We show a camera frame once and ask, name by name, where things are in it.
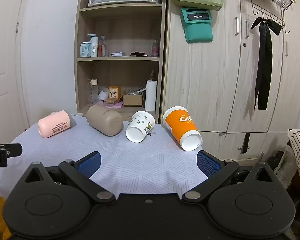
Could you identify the wooden wardrobe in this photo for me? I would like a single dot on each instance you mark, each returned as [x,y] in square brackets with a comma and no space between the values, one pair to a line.
[205,75]

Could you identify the tan cup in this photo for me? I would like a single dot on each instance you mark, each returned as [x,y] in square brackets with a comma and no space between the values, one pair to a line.
[105,120]

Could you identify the white door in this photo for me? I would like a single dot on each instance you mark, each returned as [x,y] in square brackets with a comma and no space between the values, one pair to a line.
[2,55]

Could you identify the clear pinkish bottle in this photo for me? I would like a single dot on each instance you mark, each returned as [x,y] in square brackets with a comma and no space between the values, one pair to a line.
[103,47]

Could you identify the pink note pad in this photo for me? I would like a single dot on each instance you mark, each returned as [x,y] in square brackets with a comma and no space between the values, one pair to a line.
[118,105]

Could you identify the pink glass bottle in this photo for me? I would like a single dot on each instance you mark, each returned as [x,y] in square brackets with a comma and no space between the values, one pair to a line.
[155,48]

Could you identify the light blue jar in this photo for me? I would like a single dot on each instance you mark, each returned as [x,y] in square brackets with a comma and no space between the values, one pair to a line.
[84,50]

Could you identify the orange floral box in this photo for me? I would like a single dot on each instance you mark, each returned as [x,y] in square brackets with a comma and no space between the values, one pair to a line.
[114,92]

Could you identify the white patterned tablecloth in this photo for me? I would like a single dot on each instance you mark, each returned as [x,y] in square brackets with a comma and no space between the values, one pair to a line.
[140,162]

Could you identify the black ribbon bow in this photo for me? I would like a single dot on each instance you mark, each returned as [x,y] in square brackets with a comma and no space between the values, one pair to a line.
[264,55]

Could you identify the orange paper cup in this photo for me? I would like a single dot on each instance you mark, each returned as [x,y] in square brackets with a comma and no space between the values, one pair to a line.
[177,125]

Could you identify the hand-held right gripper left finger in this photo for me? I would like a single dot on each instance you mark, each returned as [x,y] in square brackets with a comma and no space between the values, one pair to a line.
[90,164]

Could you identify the dark flat case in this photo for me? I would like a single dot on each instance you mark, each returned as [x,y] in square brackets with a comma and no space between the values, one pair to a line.
[139,54]

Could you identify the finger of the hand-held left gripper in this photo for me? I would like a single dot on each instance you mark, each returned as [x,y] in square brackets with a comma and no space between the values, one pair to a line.
[13,149]

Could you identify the wooden open shelf unit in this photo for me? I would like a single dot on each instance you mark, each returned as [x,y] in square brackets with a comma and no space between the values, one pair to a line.
[130,32]

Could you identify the white floral paper cup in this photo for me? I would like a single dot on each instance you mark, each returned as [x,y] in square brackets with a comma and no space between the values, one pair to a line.
[141,123]

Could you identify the white pump bottle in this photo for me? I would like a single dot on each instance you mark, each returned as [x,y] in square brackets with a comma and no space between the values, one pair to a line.
[93,47]

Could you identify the small flat tin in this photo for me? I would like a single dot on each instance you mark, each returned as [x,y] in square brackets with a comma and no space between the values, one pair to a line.
[118,54]

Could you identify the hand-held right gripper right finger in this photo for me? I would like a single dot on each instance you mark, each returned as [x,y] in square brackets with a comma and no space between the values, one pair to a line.
[208,164]

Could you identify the small cardboard box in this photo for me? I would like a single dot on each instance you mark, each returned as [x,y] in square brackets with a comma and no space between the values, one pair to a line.
[132,100]

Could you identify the teal pouch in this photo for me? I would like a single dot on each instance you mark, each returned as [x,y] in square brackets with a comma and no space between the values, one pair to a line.
[198,31]

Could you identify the clear bottle beige cap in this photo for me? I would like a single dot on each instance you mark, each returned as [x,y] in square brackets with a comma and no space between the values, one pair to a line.
[93,92]

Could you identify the white paper towel roll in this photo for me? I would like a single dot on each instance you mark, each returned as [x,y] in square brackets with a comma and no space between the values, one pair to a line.
[150,96]

